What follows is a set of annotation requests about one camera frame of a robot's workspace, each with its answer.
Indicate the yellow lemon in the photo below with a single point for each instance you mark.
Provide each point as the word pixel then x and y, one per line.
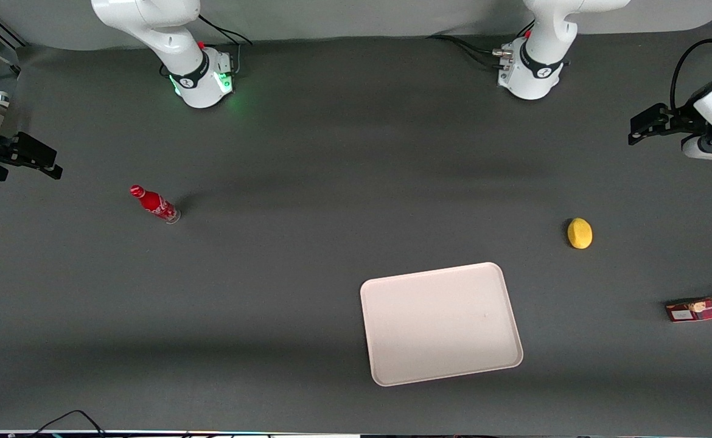
pixel 580 233

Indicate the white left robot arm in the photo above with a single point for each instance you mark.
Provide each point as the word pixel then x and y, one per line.
pixel 541 42

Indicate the white rectangular tray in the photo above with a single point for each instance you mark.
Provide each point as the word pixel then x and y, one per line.
pixel 441 323

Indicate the red cookie box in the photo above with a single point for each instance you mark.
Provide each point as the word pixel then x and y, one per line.
pixel 706 308

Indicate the red cola bottle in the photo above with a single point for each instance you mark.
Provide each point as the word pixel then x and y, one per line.
pixel 155 204

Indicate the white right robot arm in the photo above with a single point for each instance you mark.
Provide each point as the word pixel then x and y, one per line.
pixel 173 36

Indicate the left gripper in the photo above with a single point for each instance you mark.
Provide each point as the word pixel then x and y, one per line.
pixel 683 123

